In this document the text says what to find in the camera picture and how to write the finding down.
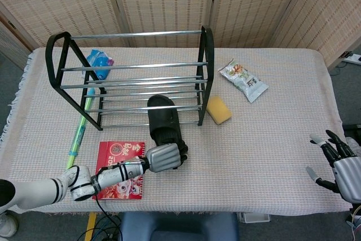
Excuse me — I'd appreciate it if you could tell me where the white green snack bag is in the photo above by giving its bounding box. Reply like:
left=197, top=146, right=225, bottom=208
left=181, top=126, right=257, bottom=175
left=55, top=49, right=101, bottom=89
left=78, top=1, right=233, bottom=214
left=218, top=58, right=270, bottom=104

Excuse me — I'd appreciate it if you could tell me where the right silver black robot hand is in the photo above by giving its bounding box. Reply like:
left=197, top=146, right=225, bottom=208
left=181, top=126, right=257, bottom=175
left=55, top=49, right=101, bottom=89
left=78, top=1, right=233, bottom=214
left=306, top=129, right=361, bottom=204

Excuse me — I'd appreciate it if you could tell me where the green teal water pump toy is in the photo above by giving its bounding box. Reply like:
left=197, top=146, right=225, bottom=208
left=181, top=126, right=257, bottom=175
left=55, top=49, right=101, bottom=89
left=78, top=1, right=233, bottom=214
left=65, top=87, right=97, bottom=172

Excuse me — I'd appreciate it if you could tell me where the black metal shoe rack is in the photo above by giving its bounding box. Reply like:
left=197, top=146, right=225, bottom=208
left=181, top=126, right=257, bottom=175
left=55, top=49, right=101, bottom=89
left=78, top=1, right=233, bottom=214
left=45, top=25, right=215, bottom=132

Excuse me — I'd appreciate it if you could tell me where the beige woven folding screen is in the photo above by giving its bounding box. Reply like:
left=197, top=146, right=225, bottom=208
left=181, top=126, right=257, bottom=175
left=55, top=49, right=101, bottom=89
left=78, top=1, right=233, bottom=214
left=0, top=0, right=361, bottom=70

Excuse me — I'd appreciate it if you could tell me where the blue wet wipes pack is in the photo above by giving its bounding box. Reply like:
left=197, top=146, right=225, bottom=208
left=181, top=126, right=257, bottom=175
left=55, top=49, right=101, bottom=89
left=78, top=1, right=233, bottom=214
left=81, top=49, right=116, bottom=81

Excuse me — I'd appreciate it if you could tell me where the pink woven tablecloth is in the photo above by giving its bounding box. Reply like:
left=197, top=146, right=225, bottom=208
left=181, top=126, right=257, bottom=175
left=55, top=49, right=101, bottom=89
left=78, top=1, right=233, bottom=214
left=0, top=46, right=361, bottom=217

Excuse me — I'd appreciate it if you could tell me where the white power strip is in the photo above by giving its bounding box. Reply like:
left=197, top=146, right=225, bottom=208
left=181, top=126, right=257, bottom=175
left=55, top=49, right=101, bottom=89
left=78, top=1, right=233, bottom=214
left=339, top=51, right=361, bottom=65

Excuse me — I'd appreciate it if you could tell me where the blue padded seat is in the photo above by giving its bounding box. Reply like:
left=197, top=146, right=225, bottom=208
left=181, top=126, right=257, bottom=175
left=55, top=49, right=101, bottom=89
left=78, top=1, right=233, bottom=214
left=117, top=212, right=240, bottom=241

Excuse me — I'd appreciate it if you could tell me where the red picture book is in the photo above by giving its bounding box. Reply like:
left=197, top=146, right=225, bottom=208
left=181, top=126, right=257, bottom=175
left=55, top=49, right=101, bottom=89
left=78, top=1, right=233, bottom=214
left=92, top=140, right=146, bottom=201

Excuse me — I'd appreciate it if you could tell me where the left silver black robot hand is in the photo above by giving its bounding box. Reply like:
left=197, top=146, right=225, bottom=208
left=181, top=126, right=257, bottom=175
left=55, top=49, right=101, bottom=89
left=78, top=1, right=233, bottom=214
left=144, top=139, right=190, bottom=173

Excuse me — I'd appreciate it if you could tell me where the floor cables bundle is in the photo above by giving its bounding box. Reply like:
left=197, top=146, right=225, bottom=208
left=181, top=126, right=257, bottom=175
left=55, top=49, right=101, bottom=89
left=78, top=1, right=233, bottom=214
left=75, top=212, right=124, bottom=241

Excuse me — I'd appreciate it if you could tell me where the black rubber slipper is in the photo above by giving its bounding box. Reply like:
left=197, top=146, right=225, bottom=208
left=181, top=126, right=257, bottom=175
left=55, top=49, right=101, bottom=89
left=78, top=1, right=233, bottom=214
left=147, top=95, right=189, bottom=170

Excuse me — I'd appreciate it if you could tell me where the yellow sponge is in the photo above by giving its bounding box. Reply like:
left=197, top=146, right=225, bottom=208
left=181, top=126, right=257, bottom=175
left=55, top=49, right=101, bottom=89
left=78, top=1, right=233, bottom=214
left=206, top=95, right=233, bottom=125

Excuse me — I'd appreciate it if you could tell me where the white box under table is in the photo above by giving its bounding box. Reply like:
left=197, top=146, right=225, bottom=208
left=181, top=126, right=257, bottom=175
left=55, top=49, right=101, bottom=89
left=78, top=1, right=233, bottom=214
left=239, top=212, right=271, bottom=223

